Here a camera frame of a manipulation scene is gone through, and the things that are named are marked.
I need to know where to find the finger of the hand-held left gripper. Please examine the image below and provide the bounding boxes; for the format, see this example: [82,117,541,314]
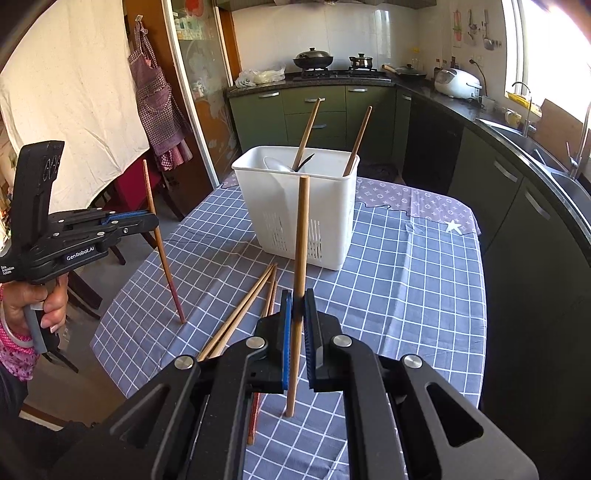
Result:
[108,217,160,241]
[99,210,154,224]

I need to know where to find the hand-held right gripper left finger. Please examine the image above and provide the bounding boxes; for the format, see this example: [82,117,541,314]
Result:
[69,288,294,480]

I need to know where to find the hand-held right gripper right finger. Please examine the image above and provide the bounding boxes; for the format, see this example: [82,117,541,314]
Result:
[302,288,541,480]

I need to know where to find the wooden chopstick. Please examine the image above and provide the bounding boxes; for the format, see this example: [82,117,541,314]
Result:
[247,276,279,445]
[209,266,278,359]
[292,98,322,171]
[198,263,274,361]
[342,106,373,177]
[285,174,311,417]
[142,159,187,324]

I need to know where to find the white plastic utensil holder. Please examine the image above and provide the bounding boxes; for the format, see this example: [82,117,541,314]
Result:
[232,145,360,271]

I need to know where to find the person's left forearm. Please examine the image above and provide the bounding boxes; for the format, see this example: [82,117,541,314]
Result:
[0,318,40,381]

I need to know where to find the person's left hand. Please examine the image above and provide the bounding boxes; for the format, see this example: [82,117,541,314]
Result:
[0,272,70,342]

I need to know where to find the red chair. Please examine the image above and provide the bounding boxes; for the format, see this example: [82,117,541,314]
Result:
[113,159,185,222]

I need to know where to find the dark wooden chair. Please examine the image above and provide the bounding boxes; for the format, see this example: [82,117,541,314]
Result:
[69,240,127,319]

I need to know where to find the blue checked tablecloth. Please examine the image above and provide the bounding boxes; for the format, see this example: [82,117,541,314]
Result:
[90,185,485,480]

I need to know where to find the checked apron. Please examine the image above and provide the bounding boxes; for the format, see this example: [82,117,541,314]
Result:
[128,16,194,171]

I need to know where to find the white hanging sheet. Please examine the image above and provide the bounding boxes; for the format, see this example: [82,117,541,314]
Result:
[0,0,151,227]

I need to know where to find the sliding glass door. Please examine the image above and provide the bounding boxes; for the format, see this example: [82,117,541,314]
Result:
[164,0,241,185]

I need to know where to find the green lower kitchen cabinets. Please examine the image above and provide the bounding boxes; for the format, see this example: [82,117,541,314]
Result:
[228,84,591,416]

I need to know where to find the grey patterned tablecloth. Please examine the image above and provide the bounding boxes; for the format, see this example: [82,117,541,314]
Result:
[219,173,481,236]

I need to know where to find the white plastic bags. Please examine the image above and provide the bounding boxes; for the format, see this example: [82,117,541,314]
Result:
[235,67,286,88]

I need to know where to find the person's dark clothing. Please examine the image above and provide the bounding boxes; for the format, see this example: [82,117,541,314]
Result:
[0,367,100,480]

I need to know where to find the black dishwasher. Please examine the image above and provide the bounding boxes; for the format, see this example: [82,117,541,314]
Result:
[409,95,465,195]

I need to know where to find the black wok with lid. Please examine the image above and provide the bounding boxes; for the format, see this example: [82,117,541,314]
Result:
[293,47,334,71]

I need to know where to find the gas stove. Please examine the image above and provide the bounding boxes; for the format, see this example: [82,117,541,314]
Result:
[293,69,391,80]

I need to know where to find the dark kitchen countertop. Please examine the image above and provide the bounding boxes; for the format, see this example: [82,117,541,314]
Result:
[226,69,591,259]

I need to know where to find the white rice cooker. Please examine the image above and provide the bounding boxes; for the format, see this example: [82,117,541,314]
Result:
[434,68,483,99]

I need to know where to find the steel double sink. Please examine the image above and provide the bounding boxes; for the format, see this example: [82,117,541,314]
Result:
[478,117,591,185]

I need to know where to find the small curved faucet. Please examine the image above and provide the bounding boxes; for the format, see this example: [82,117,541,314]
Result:
[512,82,536,137]

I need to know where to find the yellow basket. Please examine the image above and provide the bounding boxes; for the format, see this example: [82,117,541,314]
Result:
[505,90,541,115]

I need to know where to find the steel sink faucet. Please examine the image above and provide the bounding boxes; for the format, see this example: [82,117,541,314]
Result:
[567,99,591,181]

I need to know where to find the brown cutting board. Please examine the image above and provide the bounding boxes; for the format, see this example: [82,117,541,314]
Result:
[536,98,587,153]

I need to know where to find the hanging ladle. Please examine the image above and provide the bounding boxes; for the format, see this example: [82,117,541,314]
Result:
[482,9,498,50]

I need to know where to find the kitchen window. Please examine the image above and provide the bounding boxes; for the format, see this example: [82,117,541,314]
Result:
[503,0,591,134]

